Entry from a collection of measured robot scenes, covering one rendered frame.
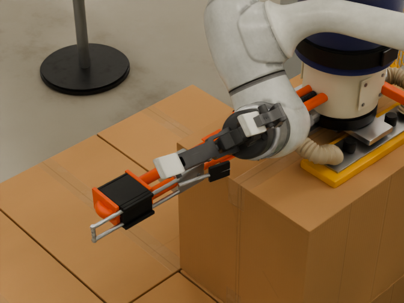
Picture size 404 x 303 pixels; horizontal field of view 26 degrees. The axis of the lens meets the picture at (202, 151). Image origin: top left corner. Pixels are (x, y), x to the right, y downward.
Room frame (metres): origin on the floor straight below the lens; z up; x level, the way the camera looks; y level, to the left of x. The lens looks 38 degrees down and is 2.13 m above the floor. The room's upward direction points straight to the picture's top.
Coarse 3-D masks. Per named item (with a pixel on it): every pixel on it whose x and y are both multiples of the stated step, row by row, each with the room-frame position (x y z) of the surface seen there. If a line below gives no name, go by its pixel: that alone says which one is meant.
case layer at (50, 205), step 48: (192, 96) 2.32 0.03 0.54; (96, 144) 2.07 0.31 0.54; (144, 144) 2.07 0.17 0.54; (0, 192) 1.85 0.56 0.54; (48, 192) 1.85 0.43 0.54; (0, 240) 1.65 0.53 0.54; (48, 240) 1.65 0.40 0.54; (144, 240) 1.65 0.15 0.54; (0, 288) 1.49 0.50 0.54; (48, 288) 1.49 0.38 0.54; (96, 288) 1.49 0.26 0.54; (144, 288) 1.49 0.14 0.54; (192, 288) 1.49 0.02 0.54
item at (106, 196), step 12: (120, 180) 1.24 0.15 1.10; (132, 180) 1.24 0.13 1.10; (96, 192) 1.21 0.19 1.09; (108, 192) 1.21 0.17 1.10; (120, 192) 1.21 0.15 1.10; (132, 192) 1.21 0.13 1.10; (144, 192) 1.21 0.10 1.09; (108, 204) 1.18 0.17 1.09; (120, 204) 1.17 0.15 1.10; (120, 216) 1.17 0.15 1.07
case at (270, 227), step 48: (384, 96) 1.73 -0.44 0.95; (192, 144) 1.55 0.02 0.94; (192, 192) 1.52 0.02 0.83; (240, 192) 1.40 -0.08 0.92; (288, 192) 1.38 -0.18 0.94; (336, 192) 1.38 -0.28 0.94; (384, 192) 1.43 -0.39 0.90; (192, 240) 1.52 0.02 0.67; (240, 240) 1.40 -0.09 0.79; (288, 240) 1.30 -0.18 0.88; (336, 240) 1.33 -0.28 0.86; (384, 240) 1.45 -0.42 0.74; (240, 288) 1.40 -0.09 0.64; (288, 288) 1.29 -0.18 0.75; (336, 288) 1.34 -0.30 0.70; (384, 288) 1.48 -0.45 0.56
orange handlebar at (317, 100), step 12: (384, 84) 1.57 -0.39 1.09; (300, 96) 1.54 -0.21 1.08; (324, 96) 1.53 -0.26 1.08; (396, 96) 1.54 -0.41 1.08; (312, 108) 1.51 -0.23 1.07; (216, 132) 1.40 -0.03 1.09; (228, 156) 1.35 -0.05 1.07; (204, 168) 1.30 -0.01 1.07; (144, 180) 1.26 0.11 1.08; (168, 180) 1.26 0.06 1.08; (96, 204) 1.19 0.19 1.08
